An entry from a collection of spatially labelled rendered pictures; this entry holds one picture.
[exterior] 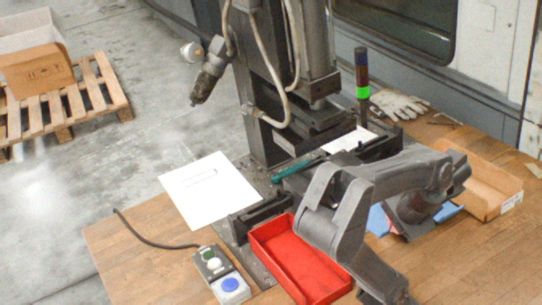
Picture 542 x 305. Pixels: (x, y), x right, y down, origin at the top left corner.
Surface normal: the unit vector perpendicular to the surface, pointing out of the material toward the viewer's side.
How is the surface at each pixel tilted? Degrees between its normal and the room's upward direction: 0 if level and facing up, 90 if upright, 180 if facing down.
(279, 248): 0
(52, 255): 0
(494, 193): 0
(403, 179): 87
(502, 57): 90
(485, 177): 90
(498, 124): 90
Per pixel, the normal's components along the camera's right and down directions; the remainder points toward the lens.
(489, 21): -0.88, 0.37
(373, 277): 0.61, 0.39
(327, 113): -0.14, -0.81
